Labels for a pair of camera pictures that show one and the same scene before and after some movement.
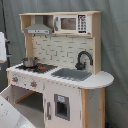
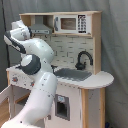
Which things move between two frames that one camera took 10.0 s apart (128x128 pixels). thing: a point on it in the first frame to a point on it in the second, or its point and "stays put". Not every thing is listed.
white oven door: [11, 116] to [7, 93]
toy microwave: [73, 24] stays put
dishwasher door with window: [62, 107] stays put
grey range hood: [38, 27] stays put
